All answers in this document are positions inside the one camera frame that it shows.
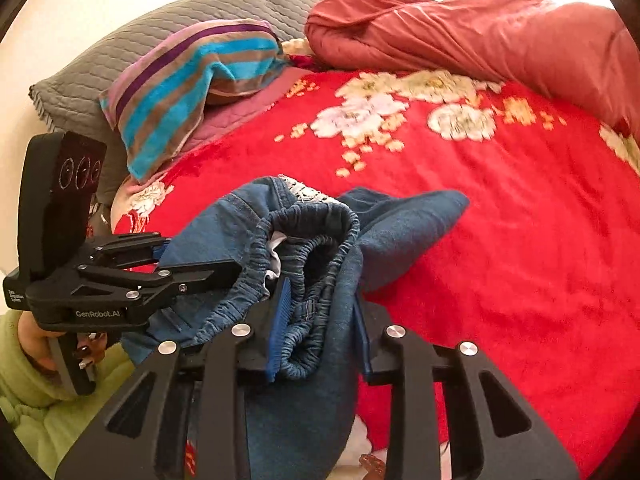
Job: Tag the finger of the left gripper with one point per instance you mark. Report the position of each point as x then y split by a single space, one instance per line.
130 248
160 286

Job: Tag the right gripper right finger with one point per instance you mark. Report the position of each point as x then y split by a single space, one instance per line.
493 432

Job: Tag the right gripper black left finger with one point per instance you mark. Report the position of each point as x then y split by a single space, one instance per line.
182 414

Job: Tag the blue denim pants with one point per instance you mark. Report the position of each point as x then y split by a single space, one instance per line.
329 249

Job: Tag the left hand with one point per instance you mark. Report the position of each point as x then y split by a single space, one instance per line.
50 344

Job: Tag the striped colourful towel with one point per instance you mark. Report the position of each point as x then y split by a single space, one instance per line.
160 100

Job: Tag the pink quilted pillow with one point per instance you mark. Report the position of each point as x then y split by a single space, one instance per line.
221 120

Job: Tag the grey quilted pillow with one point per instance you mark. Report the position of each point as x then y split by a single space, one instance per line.
69 100

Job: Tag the red floral blanket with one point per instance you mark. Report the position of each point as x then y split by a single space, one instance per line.
542 269

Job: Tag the pink-red quilted duvet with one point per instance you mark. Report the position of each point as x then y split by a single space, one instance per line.
574 51

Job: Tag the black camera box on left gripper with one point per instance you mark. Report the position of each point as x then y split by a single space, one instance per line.
61 173

